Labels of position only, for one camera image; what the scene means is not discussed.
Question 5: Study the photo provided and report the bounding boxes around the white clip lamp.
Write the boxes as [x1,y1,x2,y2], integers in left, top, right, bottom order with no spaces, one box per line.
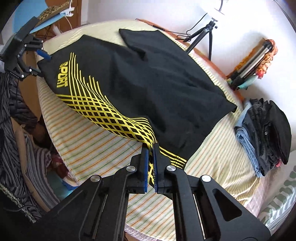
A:
[60,0,75,17]

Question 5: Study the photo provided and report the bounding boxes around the dark folded clothes in stack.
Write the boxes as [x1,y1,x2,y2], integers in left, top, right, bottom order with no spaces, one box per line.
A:
[243,98,282,176]

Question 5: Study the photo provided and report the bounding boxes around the silver folded tripod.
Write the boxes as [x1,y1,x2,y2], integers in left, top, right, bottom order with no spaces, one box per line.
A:
[230,43,273,90]

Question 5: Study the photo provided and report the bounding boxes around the black mini tripod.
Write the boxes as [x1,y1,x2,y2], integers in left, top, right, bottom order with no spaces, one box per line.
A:
[183,18,217,60]

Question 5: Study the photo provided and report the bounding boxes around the black ring light cable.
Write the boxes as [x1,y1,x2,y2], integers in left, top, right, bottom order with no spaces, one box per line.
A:
[135,12,209,41]

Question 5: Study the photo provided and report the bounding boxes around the black folded garment on stack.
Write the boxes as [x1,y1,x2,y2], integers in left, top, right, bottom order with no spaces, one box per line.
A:
[266,100,292,165]

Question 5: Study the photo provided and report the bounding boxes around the blue chair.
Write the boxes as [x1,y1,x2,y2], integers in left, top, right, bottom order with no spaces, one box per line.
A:
[13,0,65,33]

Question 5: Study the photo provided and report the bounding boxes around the black yellow sport pants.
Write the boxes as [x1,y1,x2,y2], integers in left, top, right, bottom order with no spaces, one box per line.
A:
[36,28,238,189]

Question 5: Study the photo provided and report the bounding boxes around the yellow striped bed cover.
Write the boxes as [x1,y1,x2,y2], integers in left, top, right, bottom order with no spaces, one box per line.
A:
[37,20,257,196]

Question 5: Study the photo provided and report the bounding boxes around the blue folded jeans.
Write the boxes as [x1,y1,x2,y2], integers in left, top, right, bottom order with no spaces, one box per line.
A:
[234,100,262,178]

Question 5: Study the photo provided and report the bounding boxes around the green white patterned pillow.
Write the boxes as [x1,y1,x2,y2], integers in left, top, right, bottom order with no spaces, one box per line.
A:
[258,167,295,234]

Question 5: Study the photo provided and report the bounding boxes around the white ring light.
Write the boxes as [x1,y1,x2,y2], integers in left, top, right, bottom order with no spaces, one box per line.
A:
[205,0,228,20]

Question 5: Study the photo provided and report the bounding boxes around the leopard print cloth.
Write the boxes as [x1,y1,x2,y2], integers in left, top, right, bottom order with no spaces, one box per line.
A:
[38,1,70,25]

